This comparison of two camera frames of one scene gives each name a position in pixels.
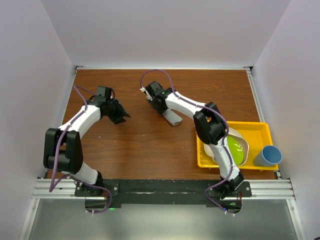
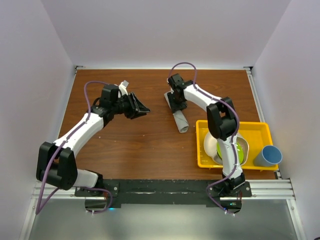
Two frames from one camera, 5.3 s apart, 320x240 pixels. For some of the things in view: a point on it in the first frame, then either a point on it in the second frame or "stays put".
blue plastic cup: [269, 156] stays put
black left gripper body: [112, 109] to [126, 106]
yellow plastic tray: [257, 136] stays put
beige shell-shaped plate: [234, 132] stays put
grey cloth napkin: [174, 118] to [179, 118]
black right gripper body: [160, 109] to [176, 103]
